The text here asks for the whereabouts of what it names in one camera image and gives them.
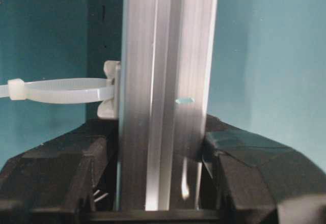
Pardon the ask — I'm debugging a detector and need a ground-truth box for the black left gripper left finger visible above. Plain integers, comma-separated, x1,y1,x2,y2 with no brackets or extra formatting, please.
1,119,118,223

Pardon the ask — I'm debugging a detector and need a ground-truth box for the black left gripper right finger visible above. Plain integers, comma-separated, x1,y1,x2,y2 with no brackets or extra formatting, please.
200,115,325,223

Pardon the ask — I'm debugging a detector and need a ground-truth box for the large aluminium extrusion rail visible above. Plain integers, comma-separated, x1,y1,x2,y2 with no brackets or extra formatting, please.
117,0,218,211

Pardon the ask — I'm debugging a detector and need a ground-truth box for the white zip tie mount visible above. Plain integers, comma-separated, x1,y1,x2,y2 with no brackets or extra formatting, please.
97,61,121,119

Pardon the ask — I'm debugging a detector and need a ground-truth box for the teal table cloth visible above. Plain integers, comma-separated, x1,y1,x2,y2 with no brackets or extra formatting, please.
1,0,325,169

